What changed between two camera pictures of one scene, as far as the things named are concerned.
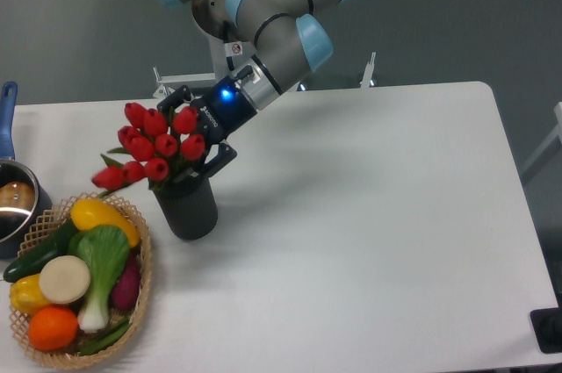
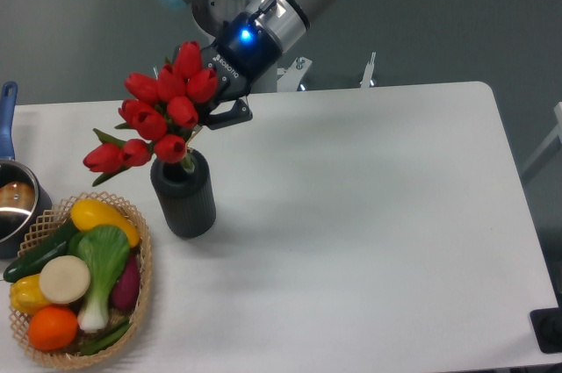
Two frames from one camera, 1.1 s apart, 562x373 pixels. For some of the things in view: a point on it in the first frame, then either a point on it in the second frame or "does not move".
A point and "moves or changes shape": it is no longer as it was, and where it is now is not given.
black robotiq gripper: x=223 y=109 to x=241 y=58
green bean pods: x=104 y=340 does not move
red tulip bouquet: x=150 y=150 moves or changes shape
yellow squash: x=89 y=213 does not move
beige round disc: x=64 y=279 does not move
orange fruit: x=53 y=328 does not move
